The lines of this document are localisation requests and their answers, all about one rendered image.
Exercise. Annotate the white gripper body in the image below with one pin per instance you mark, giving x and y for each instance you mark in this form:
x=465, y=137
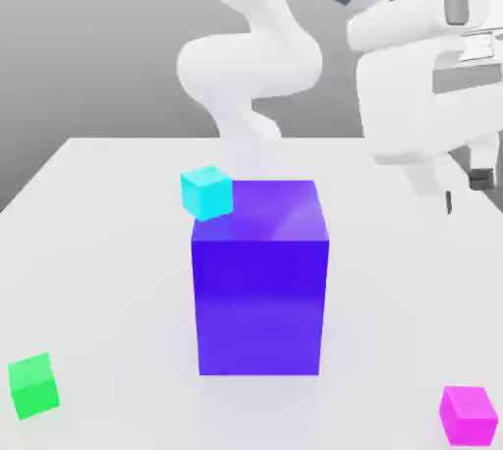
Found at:
x=397, y=116

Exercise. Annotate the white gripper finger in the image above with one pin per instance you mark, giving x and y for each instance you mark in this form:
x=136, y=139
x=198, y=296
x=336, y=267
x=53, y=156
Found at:
x=481, y=167
x=428, y=179

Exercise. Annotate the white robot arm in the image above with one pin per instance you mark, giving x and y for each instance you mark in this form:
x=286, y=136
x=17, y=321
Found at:
x=251, y=61

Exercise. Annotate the small cyan cube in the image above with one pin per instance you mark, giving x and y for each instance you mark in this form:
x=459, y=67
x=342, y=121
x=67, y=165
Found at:
x=206, y=192

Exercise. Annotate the small magenta cube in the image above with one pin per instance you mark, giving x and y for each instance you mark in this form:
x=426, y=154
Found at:
x=467, y=416

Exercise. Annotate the small green cube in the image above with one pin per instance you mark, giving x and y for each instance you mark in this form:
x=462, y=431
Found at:
x=33, y=387

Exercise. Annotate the large purple box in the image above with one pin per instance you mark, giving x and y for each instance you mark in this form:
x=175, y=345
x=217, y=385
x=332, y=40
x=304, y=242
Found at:
x=259, y=292

